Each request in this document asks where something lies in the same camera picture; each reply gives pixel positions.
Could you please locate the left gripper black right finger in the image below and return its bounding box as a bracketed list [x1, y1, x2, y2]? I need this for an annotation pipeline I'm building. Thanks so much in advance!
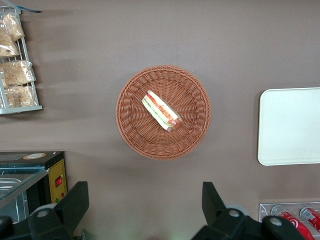
[191, 181, 313, 240]

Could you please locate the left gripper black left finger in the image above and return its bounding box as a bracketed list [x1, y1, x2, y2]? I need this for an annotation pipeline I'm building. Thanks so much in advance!
[27, 181, 90, 240]

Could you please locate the beige rectangular tray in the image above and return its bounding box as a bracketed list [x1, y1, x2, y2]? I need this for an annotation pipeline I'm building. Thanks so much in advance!
[257, 87, 320, 167]

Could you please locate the clear acrylic bottle rack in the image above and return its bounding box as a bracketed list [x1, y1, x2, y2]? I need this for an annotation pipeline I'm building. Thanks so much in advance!
[258, 201, 320, 240]

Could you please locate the black food warmer cabinet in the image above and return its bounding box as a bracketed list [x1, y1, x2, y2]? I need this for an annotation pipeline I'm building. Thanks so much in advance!
[0, 150, 69, 224]

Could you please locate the round brown wicker basket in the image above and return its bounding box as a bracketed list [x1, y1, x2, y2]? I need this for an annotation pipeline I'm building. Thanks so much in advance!
[115, 64, 213, 161]

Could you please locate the clear bag of pastry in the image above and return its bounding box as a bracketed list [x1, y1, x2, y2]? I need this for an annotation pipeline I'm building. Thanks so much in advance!
[0, 59, 37, 88]
[0, 12, 26, 43]
[2, 84, 36, 109]
[0, 31, 21, 59]

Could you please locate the wrapped triangle sandwich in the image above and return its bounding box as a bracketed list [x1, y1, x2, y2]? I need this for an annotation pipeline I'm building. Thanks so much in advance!
[141, 89, 183, 133]

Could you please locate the grey wire rack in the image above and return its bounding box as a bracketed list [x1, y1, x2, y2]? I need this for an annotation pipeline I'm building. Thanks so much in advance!
[0, 4, 44, 116]

